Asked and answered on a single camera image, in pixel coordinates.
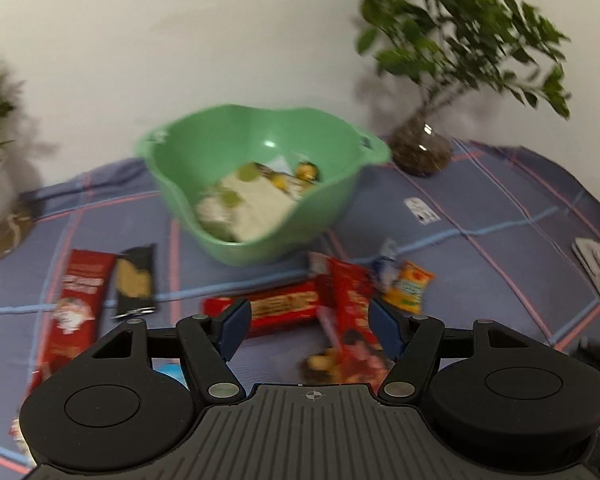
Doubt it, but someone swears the green plastic bowl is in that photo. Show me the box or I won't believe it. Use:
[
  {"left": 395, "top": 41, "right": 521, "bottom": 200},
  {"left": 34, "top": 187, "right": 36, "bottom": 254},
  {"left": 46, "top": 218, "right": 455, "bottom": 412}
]
[{"left": 135, "top": 104, "right": 392, "bottom": 267}]

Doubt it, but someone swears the leafy plant in glass vase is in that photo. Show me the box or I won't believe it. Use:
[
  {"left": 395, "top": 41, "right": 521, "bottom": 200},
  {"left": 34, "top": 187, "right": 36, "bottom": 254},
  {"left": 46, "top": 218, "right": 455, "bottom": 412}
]
[{"left": 357, "top": 0, "right": 572, "bottom": 177}]

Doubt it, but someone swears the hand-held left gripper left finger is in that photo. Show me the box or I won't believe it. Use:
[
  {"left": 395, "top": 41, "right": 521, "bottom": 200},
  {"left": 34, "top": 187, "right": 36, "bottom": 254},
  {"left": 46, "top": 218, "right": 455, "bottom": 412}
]
[{"left": 92, "top": 299, "right": 253, "bottom": 404}]

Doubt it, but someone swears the black sachet with gold print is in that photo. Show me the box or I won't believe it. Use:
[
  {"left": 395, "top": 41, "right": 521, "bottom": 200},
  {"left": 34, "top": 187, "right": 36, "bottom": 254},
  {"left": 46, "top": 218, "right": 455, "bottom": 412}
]
[{"left": 111, "top": 244, "right": 159, "bottom": 320}]

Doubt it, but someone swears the red packet with cartoon figures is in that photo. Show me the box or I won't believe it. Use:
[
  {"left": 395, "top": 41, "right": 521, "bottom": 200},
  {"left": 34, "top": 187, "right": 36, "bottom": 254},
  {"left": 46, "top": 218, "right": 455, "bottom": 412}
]
[{"left": 307, "top": 252, "right": 397, "bottom": 386}]

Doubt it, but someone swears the small orange yellow snack packet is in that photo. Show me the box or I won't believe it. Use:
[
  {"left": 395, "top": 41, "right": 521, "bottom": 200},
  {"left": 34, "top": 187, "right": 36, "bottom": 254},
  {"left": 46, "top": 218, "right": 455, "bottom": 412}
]
[{"left": 381, "top": 259, "right": 437, "bottom": 314}]

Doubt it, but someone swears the white cloth label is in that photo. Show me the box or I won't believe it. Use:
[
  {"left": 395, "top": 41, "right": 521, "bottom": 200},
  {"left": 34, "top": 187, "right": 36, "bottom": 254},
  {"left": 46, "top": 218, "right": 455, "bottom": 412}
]
[{"left": 404, "top": 197, "right": 441, "bottom": 224}]

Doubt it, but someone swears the long red snack bar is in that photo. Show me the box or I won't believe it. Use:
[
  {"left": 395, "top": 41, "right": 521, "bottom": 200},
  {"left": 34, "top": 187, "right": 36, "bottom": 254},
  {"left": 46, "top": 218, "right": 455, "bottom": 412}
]
[{"left": 201, "top": 281, "right": 322, "bottom": 339}]

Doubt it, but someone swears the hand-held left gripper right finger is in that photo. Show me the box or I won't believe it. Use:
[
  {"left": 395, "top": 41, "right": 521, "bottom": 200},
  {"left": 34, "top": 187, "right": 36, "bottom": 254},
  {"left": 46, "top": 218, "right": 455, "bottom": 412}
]
[{"left": 369, "top": 299, "right": 514, "bottom": 404}]

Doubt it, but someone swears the dark red drink sachet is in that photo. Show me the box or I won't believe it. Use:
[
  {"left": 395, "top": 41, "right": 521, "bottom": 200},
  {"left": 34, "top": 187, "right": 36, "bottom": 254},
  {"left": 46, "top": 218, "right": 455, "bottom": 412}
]
[{"left": 29, "top": 249, "right": 118, "bottom": 392}]

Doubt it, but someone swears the cream paper snack packet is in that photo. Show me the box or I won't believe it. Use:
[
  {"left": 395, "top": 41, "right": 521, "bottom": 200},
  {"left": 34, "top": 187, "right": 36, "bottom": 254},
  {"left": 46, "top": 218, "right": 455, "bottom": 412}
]
[{"left": 196, "top": 172, "right": 297, "bottom": 243}]

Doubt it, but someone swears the white plastic object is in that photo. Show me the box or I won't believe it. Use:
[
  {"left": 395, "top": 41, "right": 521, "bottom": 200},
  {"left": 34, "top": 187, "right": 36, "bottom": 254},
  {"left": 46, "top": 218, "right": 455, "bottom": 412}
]
[{"left": 571, "top": 237, "right": 600, "bottom": 302}]

